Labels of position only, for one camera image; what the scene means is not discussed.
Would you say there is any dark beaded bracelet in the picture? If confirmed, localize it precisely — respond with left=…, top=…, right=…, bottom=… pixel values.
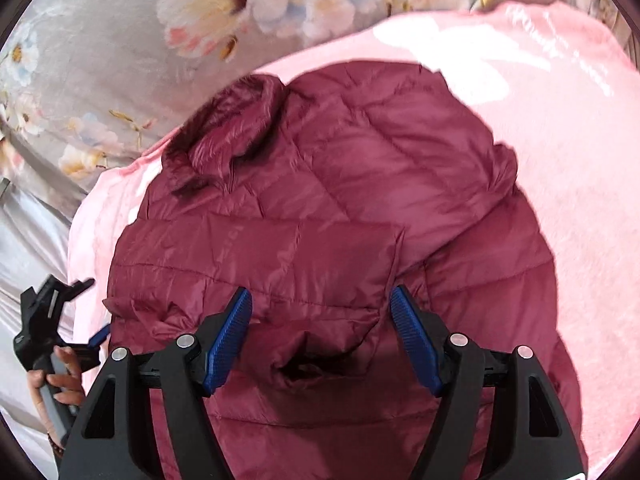
left=46, top=427, right=68, bottom=456

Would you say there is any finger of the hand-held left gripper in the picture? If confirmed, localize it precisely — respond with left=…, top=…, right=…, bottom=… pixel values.
left=74, top=323, right=112, bottom=370

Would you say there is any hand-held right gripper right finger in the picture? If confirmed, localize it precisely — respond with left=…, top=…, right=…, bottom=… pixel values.
left=389, top=284, right=589, bottom=480

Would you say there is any grey satin bedsheet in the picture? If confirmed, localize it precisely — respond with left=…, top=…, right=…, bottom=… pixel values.
left=0, top=175, right=88, bottom=466

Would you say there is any maroon puffer jacket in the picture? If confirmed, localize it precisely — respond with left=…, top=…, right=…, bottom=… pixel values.
left=102, top=57, right=585, bottom=480

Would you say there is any person's left hand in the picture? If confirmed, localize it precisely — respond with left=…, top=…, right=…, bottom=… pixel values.
left=27, top=346, right=87, bottom=423

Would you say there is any grey floral quilt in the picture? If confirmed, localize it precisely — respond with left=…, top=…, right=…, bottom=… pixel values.
left=0, top=0, right=608, bottom=211

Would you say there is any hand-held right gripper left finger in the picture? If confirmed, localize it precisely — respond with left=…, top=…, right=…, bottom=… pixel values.
left=59, top=286, right=254, bottom=480

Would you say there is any pink fleece blanket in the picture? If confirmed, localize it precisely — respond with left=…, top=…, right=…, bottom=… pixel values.
left=66, top=0, right=640, bottom=480

